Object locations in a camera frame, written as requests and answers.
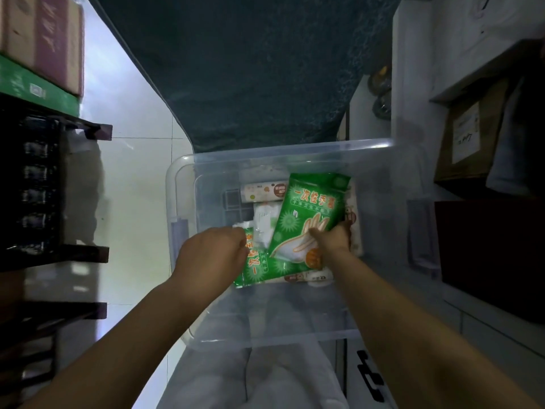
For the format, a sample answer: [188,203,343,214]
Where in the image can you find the row of dark bottles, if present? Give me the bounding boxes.
[19,116,60,254]

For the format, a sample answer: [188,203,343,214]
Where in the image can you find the white roll with orange label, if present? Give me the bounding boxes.
[240,180,290,203]

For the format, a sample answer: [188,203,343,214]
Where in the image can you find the white shelf unit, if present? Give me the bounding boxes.
[348,0,545,201]

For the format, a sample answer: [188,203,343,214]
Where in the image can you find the black metal shelf rack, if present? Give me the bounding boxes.
[0,93,114,409]

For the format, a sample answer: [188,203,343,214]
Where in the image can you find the white plastic bag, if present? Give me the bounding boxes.
[485,74,545,197]

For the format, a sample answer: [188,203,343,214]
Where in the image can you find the small green glove packet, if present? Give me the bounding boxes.
[233,227,282,290]

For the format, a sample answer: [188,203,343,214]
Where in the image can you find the white plastic packet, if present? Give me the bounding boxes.
[232,202,284,248]

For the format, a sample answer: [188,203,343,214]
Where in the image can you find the person's right forearm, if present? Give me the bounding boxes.
[326,250,543,409]

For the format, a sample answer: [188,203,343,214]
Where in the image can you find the person's left hand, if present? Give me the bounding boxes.
[170,228,250,295]

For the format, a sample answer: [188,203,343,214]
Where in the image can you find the clear plastic storage bin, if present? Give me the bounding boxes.
[165,138,444,352]

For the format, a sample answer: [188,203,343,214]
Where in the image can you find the person's right hand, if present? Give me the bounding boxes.
[308,221,354,263]

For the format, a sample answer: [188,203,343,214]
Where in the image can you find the white packet with brown print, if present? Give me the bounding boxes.
[344,186,365,258]

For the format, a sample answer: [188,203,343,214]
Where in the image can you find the brown cardboard box white label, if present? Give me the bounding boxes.
[433,76,512,189]

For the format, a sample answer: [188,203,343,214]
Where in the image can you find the large green glove packet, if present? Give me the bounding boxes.
[268,172,352,274]

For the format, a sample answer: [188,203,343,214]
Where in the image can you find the dark teal carpet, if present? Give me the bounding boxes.
[90,0,404,153]

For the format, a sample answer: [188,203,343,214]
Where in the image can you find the person's left forearm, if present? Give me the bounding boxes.
[23,272,205,409]

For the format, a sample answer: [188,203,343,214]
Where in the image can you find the person's grey trousers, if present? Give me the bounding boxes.
[157,311,351,409]

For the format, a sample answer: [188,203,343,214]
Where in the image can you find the green cardboard box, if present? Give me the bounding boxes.
[0,54,81,118]

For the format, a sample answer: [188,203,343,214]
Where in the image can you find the brown and maroon cardboard box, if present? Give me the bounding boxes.
[0,0,86,98]

